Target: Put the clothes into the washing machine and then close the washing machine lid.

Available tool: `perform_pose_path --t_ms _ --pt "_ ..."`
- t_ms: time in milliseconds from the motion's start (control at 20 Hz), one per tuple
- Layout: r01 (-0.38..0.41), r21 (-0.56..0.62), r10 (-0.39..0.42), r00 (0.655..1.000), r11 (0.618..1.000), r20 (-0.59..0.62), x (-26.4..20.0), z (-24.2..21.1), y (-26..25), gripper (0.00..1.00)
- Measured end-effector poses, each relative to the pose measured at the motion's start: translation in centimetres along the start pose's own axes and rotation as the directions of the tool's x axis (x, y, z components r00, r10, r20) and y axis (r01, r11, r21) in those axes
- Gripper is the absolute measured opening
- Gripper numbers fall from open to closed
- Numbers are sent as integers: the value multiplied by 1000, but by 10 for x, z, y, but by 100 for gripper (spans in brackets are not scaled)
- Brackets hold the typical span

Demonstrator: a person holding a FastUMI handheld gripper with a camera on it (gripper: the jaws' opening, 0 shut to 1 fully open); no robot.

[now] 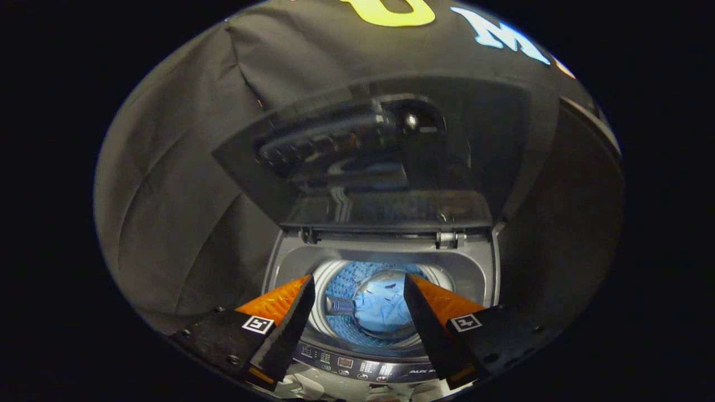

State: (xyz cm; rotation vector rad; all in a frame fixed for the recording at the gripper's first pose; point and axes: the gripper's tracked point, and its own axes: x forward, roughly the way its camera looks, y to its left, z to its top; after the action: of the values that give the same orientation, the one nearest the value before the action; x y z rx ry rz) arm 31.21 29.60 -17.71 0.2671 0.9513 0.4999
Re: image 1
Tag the dark washing machine lid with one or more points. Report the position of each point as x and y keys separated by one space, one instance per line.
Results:
x=491 y=156

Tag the black backdrop cloth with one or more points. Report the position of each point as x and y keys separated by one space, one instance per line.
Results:
x=167 y=195

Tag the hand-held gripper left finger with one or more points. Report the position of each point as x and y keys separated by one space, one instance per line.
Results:
x=293 y=324

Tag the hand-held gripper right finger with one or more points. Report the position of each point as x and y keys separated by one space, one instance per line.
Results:
x=424 y=324

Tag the light blue polo shirt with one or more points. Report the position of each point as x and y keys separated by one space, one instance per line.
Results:
x=385 y=310

